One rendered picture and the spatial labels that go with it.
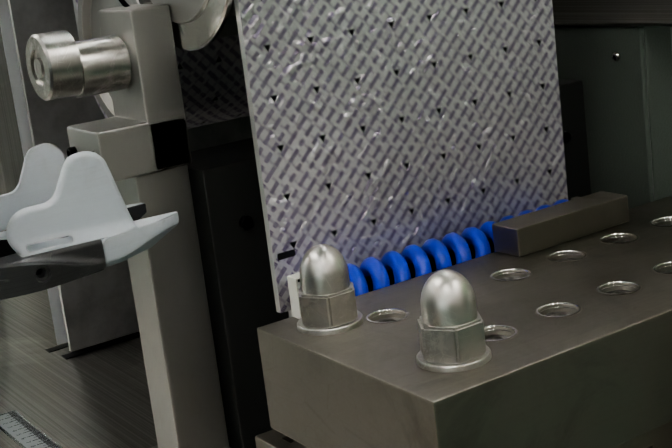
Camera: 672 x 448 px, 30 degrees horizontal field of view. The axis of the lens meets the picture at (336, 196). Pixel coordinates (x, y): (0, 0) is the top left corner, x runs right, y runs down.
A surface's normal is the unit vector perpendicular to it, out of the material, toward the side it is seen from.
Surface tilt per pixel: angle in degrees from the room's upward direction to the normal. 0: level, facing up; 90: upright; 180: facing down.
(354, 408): 90
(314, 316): 90
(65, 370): 0
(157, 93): 90
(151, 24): 90
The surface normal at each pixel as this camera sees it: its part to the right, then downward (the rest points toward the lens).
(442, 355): -0.44, 0.26
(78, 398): -0.12, -0.97
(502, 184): 0.55, 0.12
